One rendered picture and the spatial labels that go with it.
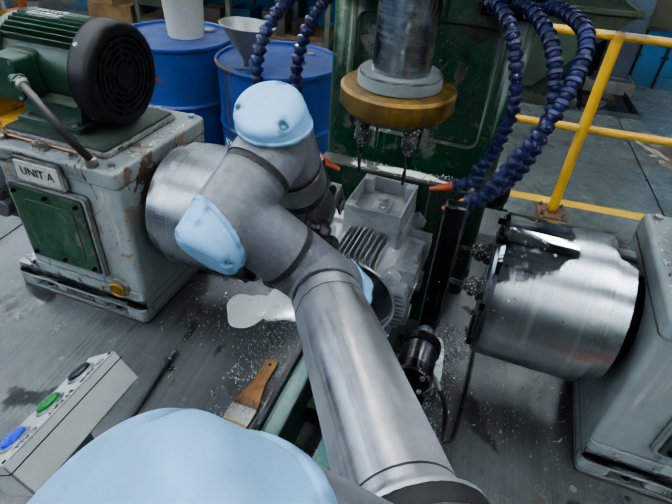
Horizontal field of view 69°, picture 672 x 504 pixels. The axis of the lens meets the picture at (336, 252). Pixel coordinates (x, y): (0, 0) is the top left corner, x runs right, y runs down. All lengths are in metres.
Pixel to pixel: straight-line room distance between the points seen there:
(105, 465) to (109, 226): 0.86
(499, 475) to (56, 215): 0.93
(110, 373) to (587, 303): 0.65
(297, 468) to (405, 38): 0.64
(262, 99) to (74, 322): 0.80
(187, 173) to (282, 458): 0.79
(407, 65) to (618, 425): 0.63
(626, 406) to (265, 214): 0.62
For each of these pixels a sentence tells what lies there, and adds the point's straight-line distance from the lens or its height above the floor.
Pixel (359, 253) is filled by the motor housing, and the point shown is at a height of 1.10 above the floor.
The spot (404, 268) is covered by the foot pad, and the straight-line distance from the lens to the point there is 0.82.
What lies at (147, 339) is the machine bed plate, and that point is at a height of 0.80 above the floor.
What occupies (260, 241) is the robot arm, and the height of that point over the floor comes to 1.30.
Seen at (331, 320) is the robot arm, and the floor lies 1.28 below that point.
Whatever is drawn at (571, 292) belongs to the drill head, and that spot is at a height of 1.13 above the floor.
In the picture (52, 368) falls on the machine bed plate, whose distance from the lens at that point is 1.12.
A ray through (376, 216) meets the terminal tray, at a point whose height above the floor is 1.14.
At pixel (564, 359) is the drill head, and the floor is 1.03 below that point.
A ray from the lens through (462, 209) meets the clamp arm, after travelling 0.67.
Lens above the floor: 1.59
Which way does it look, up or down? 38 degrees down
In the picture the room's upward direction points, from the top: 4 degrees clockwise
